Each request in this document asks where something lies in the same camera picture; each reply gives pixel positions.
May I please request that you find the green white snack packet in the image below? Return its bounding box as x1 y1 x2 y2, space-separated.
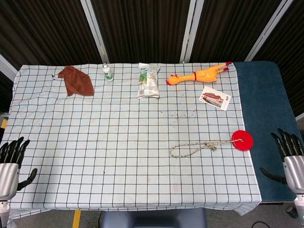
135 61 162 100

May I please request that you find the white picture card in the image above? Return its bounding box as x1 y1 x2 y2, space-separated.
198 85 232 112

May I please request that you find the black floor cable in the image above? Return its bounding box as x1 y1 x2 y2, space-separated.
250 220 272 228

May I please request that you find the small white green-label bottle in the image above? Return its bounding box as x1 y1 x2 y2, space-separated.
102 62 114 83

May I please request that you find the dark teal table mat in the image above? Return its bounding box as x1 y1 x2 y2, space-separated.
233 59 304 204

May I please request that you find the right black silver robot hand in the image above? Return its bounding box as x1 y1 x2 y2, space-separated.
258 127 304 196

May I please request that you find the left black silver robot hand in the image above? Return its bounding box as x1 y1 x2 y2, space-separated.
0 135 39 202

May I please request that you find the yellow rubber chicken toy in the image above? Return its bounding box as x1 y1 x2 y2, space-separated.
165 61 233 86

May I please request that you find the brown crumpled cloth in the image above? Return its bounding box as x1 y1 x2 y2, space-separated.
57 64 95 98

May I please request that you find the white partition frame post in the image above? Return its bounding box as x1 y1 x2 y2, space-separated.
0 42 18 82
177 0 210 64
79 0 110 65
243 0 304 62

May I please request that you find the beige braided rope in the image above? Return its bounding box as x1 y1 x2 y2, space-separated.
169 138 244 159

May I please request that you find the white black checked tablecloth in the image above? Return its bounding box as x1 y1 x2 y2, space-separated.
0 56 262 228

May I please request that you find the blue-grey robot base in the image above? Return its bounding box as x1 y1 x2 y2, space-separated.
99 206 208 228

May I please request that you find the red plastic disc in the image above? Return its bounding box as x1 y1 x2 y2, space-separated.
231 129 255 152

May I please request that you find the black round floor object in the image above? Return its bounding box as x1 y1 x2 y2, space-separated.
286 205 299 219

